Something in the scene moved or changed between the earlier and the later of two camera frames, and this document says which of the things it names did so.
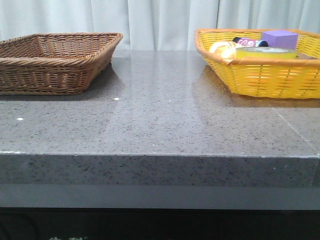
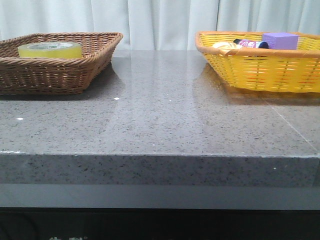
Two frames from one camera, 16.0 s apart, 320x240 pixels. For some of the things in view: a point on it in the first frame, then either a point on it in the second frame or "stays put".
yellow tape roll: [267, 52] → [51, 50]
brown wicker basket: [54, 63] stays put
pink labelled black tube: [250, 42] stays put
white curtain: [154, 25] stays put
